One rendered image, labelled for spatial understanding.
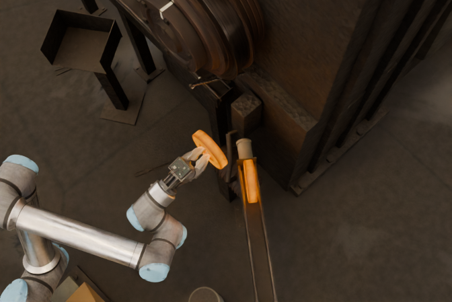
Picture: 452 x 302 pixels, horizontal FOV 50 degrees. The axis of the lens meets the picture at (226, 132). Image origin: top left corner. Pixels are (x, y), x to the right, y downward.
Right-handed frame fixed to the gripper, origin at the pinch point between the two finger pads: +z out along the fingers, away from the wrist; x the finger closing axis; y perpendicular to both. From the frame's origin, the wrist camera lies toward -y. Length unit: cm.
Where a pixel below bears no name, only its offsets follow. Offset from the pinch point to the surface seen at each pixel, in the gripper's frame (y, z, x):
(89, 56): -23, -13, 74
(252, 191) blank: -7.9, -0.2, -20.2
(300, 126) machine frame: -5.5, 27.5, -16.3
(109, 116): -77, -37, 75
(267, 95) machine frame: -5.9, 27.5, 0.2
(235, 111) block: -11.1, 15.0, 5.9
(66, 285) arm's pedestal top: -47, -97, 15
